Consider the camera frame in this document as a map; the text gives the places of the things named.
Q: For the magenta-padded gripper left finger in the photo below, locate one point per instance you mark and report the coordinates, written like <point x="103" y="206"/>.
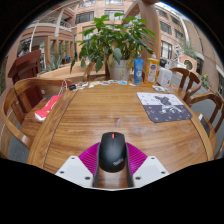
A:
<point x="75" y="168"/>

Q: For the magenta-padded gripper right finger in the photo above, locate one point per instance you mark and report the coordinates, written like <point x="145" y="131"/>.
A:
<point x="150" y="168"/>

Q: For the black computer mouse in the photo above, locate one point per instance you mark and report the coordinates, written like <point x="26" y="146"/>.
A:
<point x="112" y="153"/>

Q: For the white and grey printed mouse pad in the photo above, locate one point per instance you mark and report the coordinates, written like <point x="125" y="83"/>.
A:
<point x="165" y="106"/>

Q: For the dark flat case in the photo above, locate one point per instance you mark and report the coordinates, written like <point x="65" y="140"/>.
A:
<point x="200" y="116"/>

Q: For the clear packet with white pieces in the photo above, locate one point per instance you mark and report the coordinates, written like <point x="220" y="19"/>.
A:
<point x="158" y="88"/>

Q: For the black key fob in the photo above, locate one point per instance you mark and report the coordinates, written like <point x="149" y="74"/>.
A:
<point x="72" y="87"/>

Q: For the small white wrapper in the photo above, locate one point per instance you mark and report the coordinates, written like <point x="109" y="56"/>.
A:
<point x="132" y="84"/>

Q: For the blue-edged sticker card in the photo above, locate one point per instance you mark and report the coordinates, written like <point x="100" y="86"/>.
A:
<point x="113" y="81"/>
<point x="122" y="82"/>
<point x="105" y="83"/>

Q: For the white pump bottle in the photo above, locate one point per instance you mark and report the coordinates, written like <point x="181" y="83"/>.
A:
<point x="164" y="77"/>

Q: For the wooden bench table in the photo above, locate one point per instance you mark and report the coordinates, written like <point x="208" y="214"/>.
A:
<point x="63" y="74"/>

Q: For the yellow dish soap bottle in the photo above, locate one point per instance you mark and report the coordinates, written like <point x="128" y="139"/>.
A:
<point x="152" y="71"/>

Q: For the blue squeeze tube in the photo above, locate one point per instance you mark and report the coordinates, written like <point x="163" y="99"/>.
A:
<point x="138" y="71"/>

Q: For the dark red wooden chair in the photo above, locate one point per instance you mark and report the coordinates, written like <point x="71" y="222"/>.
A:
<point x="25" y="68"/>

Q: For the green potted plant, white pot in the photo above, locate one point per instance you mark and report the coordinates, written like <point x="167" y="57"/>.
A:
<point x="115" y="40"/>

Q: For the white sculpture on pedestal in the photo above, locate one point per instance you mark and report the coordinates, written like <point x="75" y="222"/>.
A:
<point x="178" y="58"/>

